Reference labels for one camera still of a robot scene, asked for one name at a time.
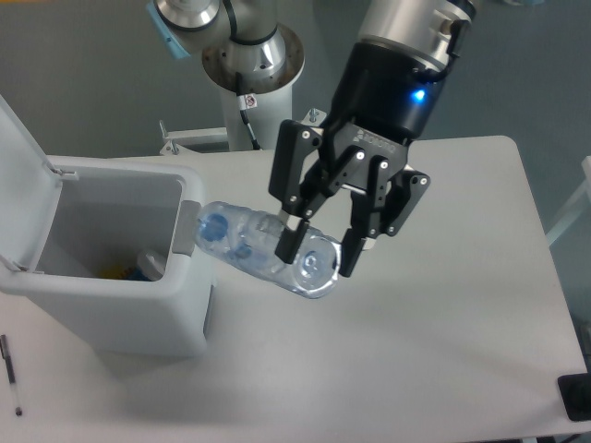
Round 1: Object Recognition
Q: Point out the black pen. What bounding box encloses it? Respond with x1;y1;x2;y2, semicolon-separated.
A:
1;334;23;417

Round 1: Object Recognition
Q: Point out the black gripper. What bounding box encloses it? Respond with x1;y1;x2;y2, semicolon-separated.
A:
269;42;449;277

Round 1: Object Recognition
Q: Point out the black cable with tag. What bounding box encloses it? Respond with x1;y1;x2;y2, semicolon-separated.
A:
234;71;263;151

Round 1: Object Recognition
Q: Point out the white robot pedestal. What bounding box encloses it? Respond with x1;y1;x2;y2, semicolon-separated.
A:
202;24;305;151

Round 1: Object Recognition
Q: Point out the black device at table corner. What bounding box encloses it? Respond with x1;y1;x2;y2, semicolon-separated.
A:
558;373;590;422

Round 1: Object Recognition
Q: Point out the white trash can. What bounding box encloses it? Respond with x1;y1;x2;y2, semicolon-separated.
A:
1;103;215;357

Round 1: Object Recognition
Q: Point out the white paper trash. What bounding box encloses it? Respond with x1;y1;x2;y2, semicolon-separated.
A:
137;249;166;281

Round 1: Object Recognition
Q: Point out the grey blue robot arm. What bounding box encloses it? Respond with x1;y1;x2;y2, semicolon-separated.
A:
147;1;476;277

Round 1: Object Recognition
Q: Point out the clear plastic water bottle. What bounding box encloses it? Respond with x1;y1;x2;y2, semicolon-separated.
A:
194;201;341;299

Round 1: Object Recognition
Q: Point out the white frame post right edge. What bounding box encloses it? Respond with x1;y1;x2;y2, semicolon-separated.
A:
546;156;590;246

